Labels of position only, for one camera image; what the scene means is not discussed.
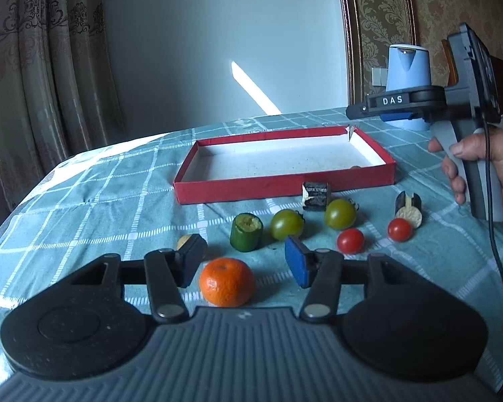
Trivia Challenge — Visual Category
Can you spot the small brown kiwi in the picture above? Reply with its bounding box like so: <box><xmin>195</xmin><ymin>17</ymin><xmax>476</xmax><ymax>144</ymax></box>
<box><xmin>176</xmin><ymin>234</ymin><xmax>191</xmax><ymax>251</ymax></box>

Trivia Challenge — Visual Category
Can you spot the red cherry tomato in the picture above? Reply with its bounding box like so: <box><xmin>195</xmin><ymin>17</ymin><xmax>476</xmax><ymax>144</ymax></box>
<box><xmin>387</xmin><ymin>218</ymin><xmax>413</xmax><ymax>242</ymax></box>
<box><xmin>337</xmin><ymin>229</ymin><xmax>365</xmax><ymax>255</ymax></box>

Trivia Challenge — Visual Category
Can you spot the green tomato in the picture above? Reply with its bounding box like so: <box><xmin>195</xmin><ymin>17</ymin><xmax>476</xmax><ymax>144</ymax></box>
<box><xmin>324</xmin><ymin>199</ymin><xmax>357</xmax><ymax>230</ymax></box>
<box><xmin>270</xmin><ymin>209</ymin><xmax>305</xmax><ymax>242</ymax></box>

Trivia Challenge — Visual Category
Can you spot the orange mandarin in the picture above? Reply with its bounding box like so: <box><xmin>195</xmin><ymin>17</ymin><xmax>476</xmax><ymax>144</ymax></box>
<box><xmin>199</xmin><ymin>258</ymin><xmax>255</xmax><ymax>308</ymax></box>

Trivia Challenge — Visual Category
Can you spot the green cucumber piece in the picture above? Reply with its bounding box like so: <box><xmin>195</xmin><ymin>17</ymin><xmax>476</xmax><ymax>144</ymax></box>
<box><xmin>230</xmin><ymin>212</ymin><xmax>263</xmax><ymax>252</ymax></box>

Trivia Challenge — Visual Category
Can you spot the eggplant slice piece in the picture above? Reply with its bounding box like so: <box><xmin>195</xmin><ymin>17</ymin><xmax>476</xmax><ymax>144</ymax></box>
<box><xmin>394</xmin><ymin>192</ymin><xmax>423</xmax><ymax>229</ymax></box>

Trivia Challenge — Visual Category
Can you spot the person right hand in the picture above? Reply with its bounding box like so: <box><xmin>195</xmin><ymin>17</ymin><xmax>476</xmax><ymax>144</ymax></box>
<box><xmin>427</xmin><ymin>124</ymin><xmax>503</xmax><ymax>214</ymax></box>

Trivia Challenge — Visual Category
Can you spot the light blue kettle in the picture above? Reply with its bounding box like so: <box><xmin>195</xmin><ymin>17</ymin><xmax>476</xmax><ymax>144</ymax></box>
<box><xmin>386</xmin><ymin>44</ymin><xmax>432</xmax><ymax>132</ymax></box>

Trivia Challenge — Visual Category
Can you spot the teal plaid bed sheet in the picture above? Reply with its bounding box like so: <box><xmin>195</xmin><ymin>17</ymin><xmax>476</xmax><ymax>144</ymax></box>
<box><xmin>0</xmin><ymin>109</ymin><xmax>503</xmax><ymax>388</ymax></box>

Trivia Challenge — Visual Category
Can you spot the red shallow cardboard box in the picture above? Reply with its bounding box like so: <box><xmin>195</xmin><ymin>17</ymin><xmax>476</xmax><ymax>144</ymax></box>
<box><xmin>173</xmin><ymin>125</ymin><xmax>396</xmax><ymax>204</ymax></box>

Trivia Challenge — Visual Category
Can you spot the brown patterned curtain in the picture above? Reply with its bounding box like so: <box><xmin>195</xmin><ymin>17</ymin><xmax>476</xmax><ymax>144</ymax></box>
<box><xmin>0</xmin><ymin>0</ymin><xmax>125</xmax><ymax>208</ymax></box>

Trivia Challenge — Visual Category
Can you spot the white wall switch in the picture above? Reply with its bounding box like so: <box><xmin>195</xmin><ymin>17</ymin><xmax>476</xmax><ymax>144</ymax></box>
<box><xmin>371</xmin><ymin>67</ymin><xmax>388</xmax><ymax>87</ymax></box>

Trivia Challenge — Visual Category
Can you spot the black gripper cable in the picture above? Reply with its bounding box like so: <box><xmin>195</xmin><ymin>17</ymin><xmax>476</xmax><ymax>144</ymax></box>
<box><xmin>479</xmin><ymin>108</ymin><xmax>503</xmax><ymax>344</ymax></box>

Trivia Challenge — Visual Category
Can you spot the brown wooden door frame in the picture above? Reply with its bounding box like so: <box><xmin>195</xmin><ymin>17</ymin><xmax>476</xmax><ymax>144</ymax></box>
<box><xmin>340</xmin><ymin>0</ymin><xmax>419</xmax><ymax>104</ymax></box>

